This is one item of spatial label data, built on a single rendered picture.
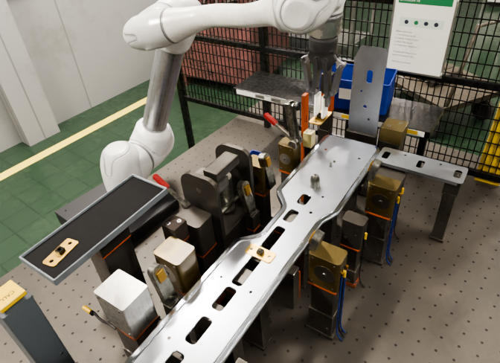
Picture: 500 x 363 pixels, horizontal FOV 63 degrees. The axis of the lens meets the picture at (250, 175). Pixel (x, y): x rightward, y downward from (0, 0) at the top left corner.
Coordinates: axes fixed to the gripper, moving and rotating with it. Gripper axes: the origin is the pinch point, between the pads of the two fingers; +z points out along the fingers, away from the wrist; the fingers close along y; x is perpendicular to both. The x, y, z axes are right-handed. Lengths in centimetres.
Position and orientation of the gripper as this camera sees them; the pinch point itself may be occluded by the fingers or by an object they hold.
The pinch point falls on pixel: (321, 105)
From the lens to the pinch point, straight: 120.8
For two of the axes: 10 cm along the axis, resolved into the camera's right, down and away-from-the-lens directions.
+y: 8.3, 2.9, -4.8
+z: 0.7, 7.9, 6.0
